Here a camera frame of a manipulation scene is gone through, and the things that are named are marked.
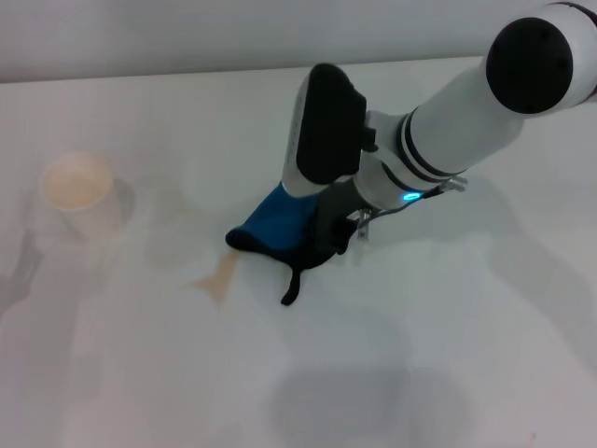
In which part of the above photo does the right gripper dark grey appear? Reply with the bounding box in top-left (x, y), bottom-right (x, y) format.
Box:
top-left (318, 180), bottom-right (368, 256)

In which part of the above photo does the blue rag with black edge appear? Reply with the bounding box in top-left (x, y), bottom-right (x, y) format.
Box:
top-left (225, 181), bottom-right (347, 307)

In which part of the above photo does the white paper cup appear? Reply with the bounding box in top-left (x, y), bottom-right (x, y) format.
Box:
top-left (40, 151), bottom-right (136, 240)

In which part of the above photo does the brown liquid stain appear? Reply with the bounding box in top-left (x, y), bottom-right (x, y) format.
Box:
top-left (184, 254), bottom-right (242, 301)

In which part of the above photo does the grey cable with silver plug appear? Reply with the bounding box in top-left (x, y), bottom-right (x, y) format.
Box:
top-left (348, 175), bottom-right (468, 243)

